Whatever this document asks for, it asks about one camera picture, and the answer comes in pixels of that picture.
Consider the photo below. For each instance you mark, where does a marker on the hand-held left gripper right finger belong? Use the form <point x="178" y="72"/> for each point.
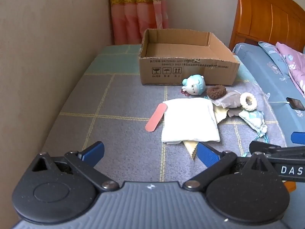
<point x="207" y="155"/>

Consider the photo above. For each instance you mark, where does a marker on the black smartphone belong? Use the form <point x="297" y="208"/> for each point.
<point x="296" y="103"/>

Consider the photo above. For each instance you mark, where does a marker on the blue floral sachet with tassel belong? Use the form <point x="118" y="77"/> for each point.
<point x="252" y="119"/>

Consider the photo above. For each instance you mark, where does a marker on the grey and green checkered blanket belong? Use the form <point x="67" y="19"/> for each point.
<point x="114" y="105"/>

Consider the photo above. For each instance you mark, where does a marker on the pink floral pillow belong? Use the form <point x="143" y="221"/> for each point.
<point x="293" y="62"/>

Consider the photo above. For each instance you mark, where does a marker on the brown fuzzy scrunchie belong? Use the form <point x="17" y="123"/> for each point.
<point x="211" y="93"/>

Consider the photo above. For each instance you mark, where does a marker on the brown cardboard box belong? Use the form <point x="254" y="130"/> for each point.
<point x="190" y="71"/>

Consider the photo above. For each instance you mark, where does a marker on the wooden headboard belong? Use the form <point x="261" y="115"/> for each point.
<point x="262" y="16"/>

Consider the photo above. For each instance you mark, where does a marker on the blue and white plush toy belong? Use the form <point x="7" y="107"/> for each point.
<point x="194" y="84"/>

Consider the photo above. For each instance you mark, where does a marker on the pink nail file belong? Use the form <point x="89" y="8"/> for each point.
<point x="156" y="118"/>

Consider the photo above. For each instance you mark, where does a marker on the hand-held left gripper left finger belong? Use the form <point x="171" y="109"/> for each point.
<point x="94" y="152"/>

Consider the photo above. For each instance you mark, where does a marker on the grey sachet bag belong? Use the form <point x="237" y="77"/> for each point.
<point x="234" y="112"/>
<point x="228" y="101"/>

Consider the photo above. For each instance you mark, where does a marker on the pink patterned curtain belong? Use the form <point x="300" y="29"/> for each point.
<point x="133" y="16"/>

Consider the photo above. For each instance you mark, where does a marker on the grey-blue floral pillow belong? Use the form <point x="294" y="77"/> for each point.
<point x="269" y="50"/>

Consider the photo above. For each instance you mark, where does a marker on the white cloth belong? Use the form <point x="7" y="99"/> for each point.
<point x="188" y="121"/>

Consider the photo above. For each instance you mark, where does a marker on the yellow cleaning cloth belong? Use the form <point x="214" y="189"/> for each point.
<point x="191" y="149"/>

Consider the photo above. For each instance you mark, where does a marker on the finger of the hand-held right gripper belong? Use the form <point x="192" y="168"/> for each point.
<point x="274" y="149"/>
<point x="299" y="138"/>

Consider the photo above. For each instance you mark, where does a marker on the cream fuzzy scrunchie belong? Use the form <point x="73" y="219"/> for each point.
<point x="242" y="103"/>

